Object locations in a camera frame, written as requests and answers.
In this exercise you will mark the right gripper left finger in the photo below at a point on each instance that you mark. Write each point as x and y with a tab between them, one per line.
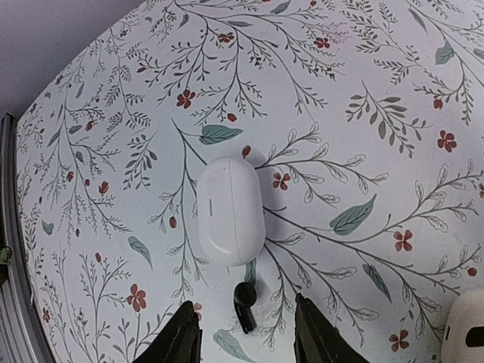
178	342

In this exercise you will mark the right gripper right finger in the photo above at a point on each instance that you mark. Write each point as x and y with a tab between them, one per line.
316	339

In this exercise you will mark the black earbud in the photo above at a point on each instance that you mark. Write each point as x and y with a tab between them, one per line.
244	299

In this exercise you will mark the open white charging case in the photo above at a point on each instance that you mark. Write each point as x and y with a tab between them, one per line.
463	335

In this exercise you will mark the closed white charging case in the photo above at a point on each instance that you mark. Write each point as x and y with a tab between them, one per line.
230	218

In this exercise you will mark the floral patterned table mat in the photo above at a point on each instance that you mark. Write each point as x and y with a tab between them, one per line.
238	153

